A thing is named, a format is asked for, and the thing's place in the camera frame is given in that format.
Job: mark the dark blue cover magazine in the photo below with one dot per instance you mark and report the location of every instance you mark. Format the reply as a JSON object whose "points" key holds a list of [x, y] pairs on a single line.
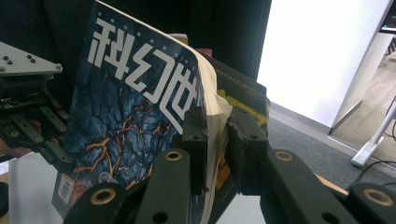
{"points": [[124, 109]]}

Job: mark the red cover magazine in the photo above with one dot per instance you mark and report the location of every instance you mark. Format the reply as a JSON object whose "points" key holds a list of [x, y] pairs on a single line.
{"points": [[204, 52]]}

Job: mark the wooden table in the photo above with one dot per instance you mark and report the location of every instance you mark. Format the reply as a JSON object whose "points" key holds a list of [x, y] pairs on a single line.
{"points": [[330, 186]]}

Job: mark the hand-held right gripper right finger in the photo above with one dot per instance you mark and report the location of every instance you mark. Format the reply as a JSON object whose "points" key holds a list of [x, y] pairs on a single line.
{"points": [[247, 149]]}

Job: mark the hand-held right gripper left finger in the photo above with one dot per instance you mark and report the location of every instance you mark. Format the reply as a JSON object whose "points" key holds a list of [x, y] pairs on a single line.
{"points": [[196, 140]]}

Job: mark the portrait cover magazine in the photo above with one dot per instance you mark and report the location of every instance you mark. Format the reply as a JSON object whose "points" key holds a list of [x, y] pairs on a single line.
{"points": [[179, 39]]}

